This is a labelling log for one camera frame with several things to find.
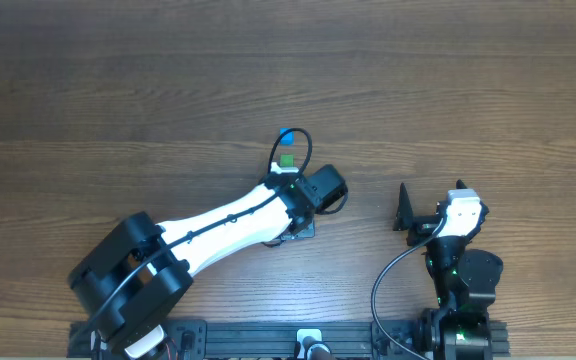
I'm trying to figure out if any mounting rail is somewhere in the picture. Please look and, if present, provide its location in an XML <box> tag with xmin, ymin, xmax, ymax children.
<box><xmin>67</xmin><ymin>318</ymin><xmax>512</xmax><ymax>360</ymax></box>

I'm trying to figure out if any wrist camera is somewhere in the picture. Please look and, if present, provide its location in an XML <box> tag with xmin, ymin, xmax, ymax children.
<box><xmin>439</xmin><ymin>188</ymin><xmax>484</xmax><ymax>238</ymax></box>
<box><xmin>269</xmin><ymin>162</ymin><xmax>301</xmax><ymax>176</ymax></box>

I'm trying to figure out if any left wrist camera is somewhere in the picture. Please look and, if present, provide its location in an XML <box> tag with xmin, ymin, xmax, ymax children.
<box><xmin>269</xmin><ymin>162</ymin><xmax>301</xmax><ymax>176</ymax></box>

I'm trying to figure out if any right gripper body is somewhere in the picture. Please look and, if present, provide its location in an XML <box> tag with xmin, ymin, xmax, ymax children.
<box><xmin>406</xmin><ymin>214</ymin><xmax>445</xmax><ymax>247</ymax></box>

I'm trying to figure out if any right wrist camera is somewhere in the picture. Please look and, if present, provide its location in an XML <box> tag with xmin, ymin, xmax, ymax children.
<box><xmin>439</xmin><ymin>188</ymin><xmax>484</xmax><ymax>238</ymax></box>

